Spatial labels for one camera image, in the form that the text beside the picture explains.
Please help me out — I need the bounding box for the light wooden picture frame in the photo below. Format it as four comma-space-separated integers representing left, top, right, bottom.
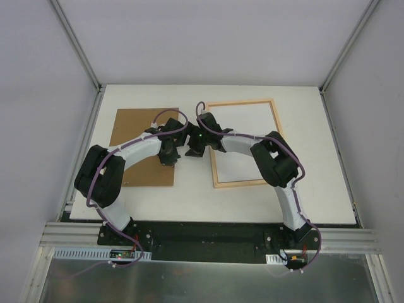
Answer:
203, 98, 283, 189

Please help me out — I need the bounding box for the white paper sheet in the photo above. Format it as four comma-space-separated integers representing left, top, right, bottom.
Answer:
208, 101, 280, 184

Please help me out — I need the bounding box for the cable duct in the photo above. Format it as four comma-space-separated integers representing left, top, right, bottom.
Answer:
266, 254, 287, 265
54, 247, 152, 262

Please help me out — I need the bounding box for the aluminium front rail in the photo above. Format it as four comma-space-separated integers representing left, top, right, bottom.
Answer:
40, 221, 381, 254

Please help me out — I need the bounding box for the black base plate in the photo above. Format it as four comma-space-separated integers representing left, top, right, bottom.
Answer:
97, 221, 319, 264

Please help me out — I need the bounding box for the brown cardboard backing board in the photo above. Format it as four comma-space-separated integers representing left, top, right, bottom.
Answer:
110, 108, 179, 187

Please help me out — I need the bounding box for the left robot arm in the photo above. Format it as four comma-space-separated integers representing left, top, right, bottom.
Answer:
74, 118, 189, 246

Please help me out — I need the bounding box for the left cable duct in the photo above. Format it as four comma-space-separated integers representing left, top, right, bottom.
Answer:
54, 247, 152, 262

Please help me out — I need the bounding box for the aluminium corner post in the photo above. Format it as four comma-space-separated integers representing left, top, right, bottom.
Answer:
319, 0, 383, 95
48, 0, 102, 92

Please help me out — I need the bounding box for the left aluminium corner post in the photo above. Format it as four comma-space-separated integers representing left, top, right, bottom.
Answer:
48, 0, 102, 92

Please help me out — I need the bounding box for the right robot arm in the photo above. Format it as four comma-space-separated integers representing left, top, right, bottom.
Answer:
186, 112, 312, 249

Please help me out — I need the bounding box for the right cable duct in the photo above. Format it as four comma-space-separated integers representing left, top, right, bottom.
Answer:
266, 254, 287, 265

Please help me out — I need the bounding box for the right aluminium corner post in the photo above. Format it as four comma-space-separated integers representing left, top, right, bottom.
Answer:
319, 0, 383, 95

